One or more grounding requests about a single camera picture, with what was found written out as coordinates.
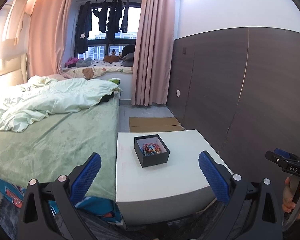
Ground black jewelry box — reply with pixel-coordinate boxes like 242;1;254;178
134;134;170;168

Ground white bedside table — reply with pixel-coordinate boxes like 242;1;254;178
116;130;224;226

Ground floral window seat quilt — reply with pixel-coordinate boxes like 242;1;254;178
62;60;133;80

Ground pale green duvet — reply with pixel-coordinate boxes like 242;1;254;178
0;76;121;133

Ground hanging dark clothes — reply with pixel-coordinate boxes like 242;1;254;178
75;0;129;54

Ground person's right hand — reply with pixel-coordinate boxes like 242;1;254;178
282;176;300;221

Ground pink curtain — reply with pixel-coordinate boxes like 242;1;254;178
28;0;72;77
131;0;175;106

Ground green tissue pack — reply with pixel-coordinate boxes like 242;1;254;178
108;78;121;85

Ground pink curtain left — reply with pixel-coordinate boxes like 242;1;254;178
28;0;72;77

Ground flattened cardboard sheet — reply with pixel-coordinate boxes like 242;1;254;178
129;117;184;133

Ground bed with green blanket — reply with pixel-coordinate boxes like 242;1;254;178
0;74;123;223

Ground brown rudraksha bead bracelet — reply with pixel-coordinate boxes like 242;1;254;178
140;142;163;156

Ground pink curtain right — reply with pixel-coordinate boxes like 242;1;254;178
131;0;175;106

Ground dark wood wall panel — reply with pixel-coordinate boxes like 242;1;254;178
166;26;300;205

